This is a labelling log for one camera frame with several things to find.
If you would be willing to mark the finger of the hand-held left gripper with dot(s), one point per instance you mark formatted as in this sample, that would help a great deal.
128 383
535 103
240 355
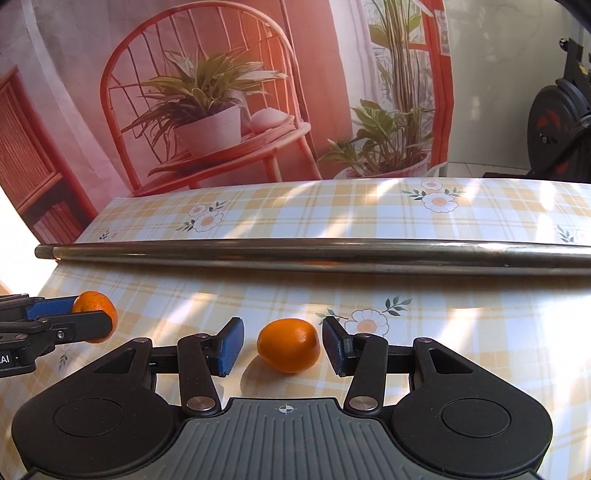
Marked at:
51 308
78 325

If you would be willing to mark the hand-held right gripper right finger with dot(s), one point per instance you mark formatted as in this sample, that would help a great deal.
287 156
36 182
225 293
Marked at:
334 346

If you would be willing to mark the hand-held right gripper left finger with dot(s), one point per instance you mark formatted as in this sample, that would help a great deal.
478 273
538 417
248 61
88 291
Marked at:
231 346

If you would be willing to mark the orange mandarin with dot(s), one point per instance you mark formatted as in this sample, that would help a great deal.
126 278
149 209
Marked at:
94 302
288 345

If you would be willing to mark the yellow plaid floral tablecloth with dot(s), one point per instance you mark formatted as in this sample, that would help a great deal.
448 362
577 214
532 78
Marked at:
415 314

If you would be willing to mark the long metal pole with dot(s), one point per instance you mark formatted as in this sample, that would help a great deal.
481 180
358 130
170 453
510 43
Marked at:
277 254

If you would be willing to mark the printed room backdrop cloth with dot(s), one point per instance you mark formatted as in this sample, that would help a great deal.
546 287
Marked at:
323 69

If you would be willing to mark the black exercise bike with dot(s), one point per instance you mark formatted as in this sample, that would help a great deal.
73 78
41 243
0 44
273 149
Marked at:
549 120

